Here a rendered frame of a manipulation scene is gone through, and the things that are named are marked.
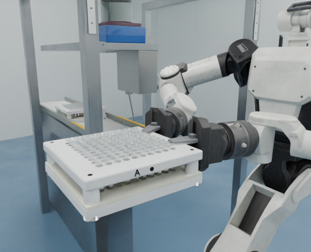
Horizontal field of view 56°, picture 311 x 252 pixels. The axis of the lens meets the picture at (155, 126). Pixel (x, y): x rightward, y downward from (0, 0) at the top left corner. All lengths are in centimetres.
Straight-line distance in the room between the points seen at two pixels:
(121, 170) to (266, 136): 39
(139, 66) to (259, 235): 85
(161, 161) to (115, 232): 124
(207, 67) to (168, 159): 65
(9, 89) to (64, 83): 84
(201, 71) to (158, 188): 67
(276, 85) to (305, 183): 33
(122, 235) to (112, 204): 127
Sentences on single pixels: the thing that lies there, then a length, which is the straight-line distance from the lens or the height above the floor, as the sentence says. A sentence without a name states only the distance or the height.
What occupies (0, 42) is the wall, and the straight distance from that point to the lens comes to 467.
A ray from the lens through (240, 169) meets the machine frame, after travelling 192.
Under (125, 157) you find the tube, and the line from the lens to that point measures 52.
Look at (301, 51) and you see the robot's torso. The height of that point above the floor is 123.
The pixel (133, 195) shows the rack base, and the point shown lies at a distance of 51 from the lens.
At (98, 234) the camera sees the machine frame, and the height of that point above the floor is 44.
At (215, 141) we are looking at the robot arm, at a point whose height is 104.
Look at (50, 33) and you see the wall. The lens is 491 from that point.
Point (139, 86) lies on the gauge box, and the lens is 136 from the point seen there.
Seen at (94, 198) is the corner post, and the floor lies 101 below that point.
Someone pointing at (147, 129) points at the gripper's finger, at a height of 105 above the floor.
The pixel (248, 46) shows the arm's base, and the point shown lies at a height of 125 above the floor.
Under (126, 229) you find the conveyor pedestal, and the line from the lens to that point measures 176.
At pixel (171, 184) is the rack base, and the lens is 55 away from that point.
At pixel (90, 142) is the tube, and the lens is 62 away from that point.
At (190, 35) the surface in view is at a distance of 145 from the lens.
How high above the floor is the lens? 123
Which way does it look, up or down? 14 degrees down
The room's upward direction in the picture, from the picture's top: straight up
